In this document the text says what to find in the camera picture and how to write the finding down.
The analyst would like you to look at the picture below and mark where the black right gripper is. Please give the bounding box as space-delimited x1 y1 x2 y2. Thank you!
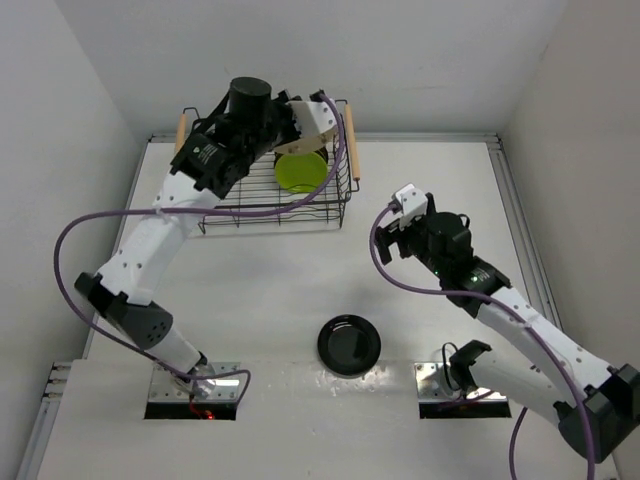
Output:
371 206 447 279

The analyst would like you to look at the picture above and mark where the lime green plate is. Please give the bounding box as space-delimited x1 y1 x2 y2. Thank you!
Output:
274 151 328 193

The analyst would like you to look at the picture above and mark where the black glossy plate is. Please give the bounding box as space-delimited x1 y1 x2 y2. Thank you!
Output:
316 314 382 378

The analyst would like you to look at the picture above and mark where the beige plate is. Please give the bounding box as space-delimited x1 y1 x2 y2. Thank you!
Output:
272 130 333 155

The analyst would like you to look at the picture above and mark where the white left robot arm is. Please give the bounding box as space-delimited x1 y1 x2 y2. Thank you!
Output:
74 77 300 374

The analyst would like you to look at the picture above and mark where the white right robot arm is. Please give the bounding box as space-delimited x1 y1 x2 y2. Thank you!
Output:
369 184 639 467

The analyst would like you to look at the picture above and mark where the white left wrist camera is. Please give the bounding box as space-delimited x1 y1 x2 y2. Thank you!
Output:
288 100 338 145

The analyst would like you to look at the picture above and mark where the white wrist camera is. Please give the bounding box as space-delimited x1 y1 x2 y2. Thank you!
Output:
390 183 428 223
288 100 338 145

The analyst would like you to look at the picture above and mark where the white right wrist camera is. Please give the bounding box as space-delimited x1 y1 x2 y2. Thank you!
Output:
390 183 428 223

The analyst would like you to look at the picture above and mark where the right wooden rack handle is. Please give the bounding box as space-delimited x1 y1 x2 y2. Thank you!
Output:
344 102 361 183

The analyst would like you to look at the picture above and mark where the wooden rack handle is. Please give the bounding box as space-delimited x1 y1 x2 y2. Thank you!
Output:
174 112 187 154
344 102 361 183

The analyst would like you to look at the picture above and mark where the black wire dish rack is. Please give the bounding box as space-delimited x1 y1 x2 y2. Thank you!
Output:
198 99 360 236

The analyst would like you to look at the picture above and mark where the left wooden rack handle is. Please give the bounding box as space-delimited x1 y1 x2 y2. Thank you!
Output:
174 112 187 154

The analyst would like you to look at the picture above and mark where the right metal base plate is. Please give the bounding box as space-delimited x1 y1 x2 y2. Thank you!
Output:
413 361 507 404

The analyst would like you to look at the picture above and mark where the metal base plate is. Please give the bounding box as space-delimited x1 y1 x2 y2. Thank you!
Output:
148 365 243 403
413 361 507 404

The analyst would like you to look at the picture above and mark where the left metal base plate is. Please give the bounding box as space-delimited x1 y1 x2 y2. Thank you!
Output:
148 365 243 403

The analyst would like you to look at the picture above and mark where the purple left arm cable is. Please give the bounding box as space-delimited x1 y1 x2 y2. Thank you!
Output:
53 93 347 406

